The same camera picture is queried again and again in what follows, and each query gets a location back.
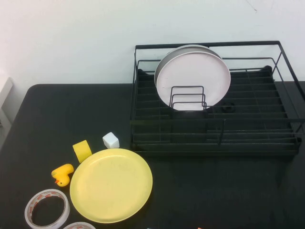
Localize yellow round plate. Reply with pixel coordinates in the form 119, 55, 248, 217
69, 148, 153, 224

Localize pink round plate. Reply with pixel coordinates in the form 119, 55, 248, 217
156, 51, 232, 112

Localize grey round plate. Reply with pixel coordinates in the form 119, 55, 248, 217
154, 44, 224, 84

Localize white cube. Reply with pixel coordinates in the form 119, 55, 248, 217
102, 132, 120, 149

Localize yellow foam block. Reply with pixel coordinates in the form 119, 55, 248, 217
72, 140, 92, 164

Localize yellow rubber duck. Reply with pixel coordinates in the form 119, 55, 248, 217
51, 163, 74, 187

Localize white double-sided tape roll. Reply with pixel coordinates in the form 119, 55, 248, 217
62, 221, 96, 229
24, 188, 71, 229

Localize small black ring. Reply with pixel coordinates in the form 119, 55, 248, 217
221, 102, 236, 114

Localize black wire dish rack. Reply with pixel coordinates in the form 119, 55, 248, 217
130, 40, 305, 157

